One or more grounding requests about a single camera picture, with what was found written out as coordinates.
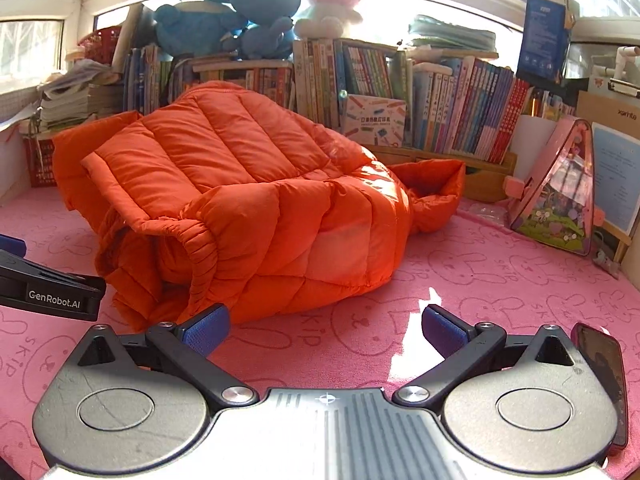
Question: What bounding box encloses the smartphone in red case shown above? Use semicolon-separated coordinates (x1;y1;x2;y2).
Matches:
570;322;630;448

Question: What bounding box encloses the clipboard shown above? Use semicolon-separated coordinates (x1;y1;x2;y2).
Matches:
607;79;640;98

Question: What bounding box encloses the clear plastic bag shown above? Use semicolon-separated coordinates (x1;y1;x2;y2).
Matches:
470;202;511;226

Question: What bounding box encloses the stack of teal folders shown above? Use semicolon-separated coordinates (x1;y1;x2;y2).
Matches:
407;14;498;53

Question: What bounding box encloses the plain blue plush toy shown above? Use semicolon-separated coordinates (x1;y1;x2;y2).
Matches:
154;0;248;58

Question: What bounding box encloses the pink rabbit-print blanket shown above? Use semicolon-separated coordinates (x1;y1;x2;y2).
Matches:
0;187;640;480

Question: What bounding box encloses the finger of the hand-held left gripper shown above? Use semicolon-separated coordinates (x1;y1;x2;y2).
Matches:
0;234;27;257
0;250;107;322

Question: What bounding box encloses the wooden organizer drawer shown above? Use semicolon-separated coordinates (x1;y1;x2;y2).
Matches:
462;167;511;203

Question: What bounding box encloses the white cylindrical container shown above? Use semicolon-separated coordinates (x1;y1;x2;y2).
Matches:
515;114;557;181

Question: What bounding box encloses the wooden desk organizer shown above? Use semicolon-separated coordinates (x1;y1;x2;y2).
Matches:
367;145;518;203

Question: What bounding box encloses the small red plastic basket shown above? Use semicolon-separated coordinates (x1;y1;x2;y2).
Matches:
77;25;123;63

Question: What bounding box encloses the rolled paper tube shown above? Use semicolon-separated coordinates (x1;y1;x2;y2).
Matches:
111;2;146;76

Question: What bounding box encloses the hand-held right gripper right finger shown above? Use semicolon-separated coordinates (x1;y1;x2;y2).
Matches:
392;305;588;408

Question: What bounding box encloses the bundle of thin booklets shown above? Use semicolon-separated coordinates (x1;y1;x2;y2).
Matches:
525;85;578;121

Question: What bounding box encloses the blue paper carton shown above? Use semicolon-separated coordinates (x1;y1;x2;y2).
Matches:
516;0;573;83

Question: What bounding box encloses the shelf of mixed storybooks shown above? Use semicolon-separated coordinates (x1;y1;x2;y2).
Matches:
122;42;296;116

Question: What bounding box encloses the white plastic pipe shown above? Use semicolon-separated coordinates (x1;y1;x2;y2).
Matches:
600;45;640;81

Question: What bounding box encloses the small framed notice board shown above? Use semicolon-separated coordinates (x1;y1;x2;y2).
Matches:
590;122;640;266

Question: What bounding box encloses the stack of paper workbooks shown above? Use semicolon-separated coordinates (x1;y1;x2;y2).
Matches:
36;57;123;133

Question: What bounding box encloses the brown cardboard box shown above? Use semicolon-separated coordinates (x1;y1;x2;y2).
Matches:
575;90;640;133

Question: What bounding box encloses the row of colourful paperbacks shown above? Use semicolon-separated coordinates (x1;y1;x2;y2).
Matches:
292;37;531;166

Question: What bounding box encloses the white pencil-print box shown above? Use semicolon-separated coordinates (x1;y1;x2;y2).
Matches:
340;94;408;148

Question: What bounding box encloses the small grey figurine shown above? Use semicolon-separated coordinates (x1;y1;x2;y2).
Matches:
592;250;621;277

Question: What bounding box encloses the orange puffer jacket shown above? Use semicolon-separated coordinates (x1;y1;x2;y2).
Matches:
51;80;467;333

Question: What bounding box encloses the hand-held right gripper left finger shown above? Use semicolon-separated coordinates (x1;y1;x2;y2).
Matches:
77;304;258;408

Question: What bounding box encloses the pink triangular toy house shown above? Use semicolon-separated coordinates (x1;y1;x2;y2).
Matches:
505;115;598;258

